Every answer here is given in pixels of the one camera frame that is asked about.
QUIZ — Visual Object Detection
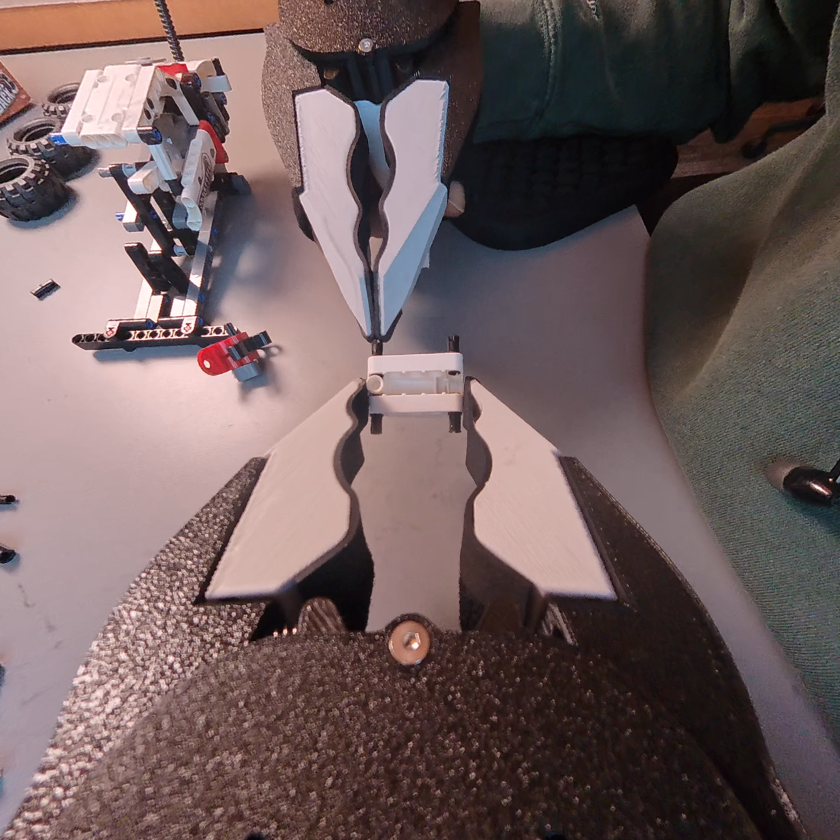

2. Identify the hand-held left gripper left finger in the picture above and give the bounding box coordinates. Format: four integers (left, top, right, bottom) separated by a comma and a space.
205, 377, 366, 603

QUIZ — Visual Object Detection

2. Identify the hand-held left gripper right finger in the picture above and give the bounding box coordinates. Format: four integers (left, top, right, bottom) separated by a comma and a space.
461, 377, 619, 601

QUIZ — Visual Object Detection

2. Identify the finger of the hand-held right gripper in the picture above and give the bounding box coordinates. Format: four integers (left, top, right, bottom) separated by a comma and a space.
292, 87, 376, 342
374, 79, 452, 340

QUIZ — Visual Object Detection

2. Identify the white curved toy panel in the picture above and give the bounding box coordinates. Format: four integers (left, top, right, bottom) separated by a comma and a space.
365, 353, 467, 416

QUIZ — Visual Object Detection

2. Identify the red toy brick piece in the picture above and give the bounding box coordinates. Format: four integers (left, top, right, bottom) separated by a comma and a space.
197, 335, 241, 379

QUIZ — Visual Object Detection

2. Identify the black white toy brick model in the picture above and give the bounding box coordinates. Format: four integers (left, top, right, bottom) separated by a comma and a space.
72, 0, 252, 350

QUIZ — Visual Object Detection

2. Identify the person's right forearm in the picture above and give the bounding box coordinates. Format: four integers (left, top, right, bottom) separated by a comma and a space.
472, 0, 840, 147

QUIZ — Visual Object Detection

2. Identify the black toy tyre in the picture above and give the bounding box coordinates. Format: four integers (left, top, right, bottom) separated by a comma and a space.
0, 157, 71, 222
42, 82, 84, 120
7, 118, 94, 179

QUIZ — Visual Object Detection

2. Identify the printed box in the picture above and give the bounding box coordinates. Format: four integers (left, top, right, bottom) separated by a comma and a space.
0, 62, 33, 126

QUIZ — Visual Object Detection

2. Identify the black drawstring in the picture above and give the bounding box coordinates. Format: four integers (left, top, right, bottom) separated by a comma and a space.
766, 458, 840, 508

